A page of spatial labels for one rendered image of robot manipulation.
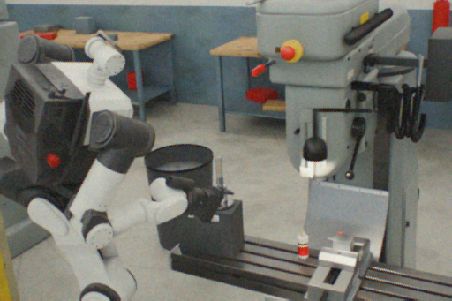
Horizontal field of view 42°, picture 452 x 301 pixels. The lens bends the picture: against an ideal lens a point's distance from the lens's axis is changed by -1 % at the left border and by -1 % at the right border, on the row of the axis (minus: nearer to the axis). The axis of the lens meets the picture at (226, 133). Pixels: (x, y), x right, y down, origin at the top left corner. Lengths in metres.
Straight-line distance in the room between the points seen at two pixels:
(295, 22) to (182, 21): 5.46
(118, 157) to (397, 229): 1.31
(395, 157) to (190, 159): 2.16
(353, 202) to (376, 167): 0.17
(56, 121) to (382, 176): 1.29
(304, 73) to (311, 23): 0.20
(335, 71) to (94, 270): 0.95
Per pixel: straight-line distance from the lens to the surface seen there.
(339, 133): 1.82
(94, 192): 1.55
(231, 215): 2.11
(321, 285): 1.94
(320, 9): 1.58
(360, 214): 2.36
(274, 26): 1.64
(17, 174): 1.84
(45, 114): 1.54
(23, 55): 1.81
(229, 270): 2.17
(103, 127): 1.48
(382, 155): 2.29
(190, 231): 2.21
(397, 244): 2.48
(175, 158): 4.20
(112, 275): 1.91
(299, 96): 1.80
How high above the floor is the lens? 2.10
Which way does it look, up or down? 20 degrees down
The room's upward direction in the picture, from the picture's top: 3 degrees counter-clockwise
